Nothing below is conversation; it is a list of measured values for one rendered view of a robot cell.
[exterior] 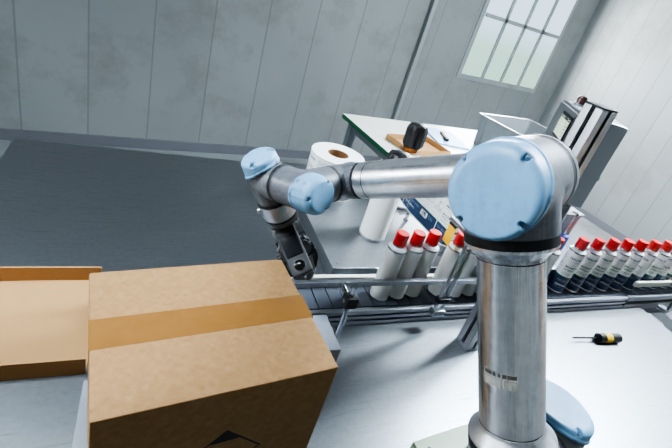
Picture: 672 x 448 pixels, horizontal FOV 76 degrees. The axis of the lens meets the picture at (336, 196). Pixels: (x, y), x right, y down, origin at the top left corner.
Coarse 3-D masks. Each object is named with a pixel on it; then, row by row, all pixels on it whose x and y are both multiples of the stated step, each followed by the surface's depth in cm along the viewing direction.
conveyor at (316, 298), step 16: (304, 288) 108; (320, 288) 110; (336, 288) 112; (368, 288) 116; (608, 288) 153; (320, 304) 105; (336, 304) 106; (368, 304) 110; (384, 304) 112; (400, 304) 113; (416, 304) 115
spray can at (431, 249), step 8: (432, 232) 109; (440, 232) 110; (424, 240) 112; (432, 240) 109; (424, 248) 110; (432, 248) 110; (424, 256) 111; (432, 256) 110; (424, 264) 112; (432, 264) 113; (416, 272) 113; (424, 272) 113; (408, 288) 116; (416, 288) 115; (408, 296) 116; (416, 296) 117
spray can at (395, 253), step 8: (400, 232) 105; (408, 232) 106; (400, 240) 104; (392, 248) 105; (400, 248) 105; (384, 256) 108; (392, 256) 105; (400, 256) 105; (384, 264) 107; (392, 264) 106; (400, 264) 107; (384, 272) 108; (392, 272) 107; (376, 288) 111; (384, 288) 110; (376, 296) 111; (384, 296) 111
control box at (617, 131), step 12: (564, 108) 97; (576, 108) 92; (552, 120) 102; (612, 132) 86; (624, 132) 86; (600, 144) 88; (612, 144) 87; (600, 156) 89; (588, 168) 90; (600, 168) 89; (588, 180) 91; (576, 192) 92; (588, 192) 92; (576, 204) 93
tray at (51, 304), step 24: (0, 288) 90; (24, 288) 91; (48, 288) 93; (72, 288) 95; (0, 312) 85; (24, 312) 86; (48, 312) 88; (72, 312) 89; (0, 336) 80; (24, 336) 82; (48, 336) 83; (72, 336) 84; (0, 360) 76; (24, 360) 78; (48, 360) 75; (72, 360) 76
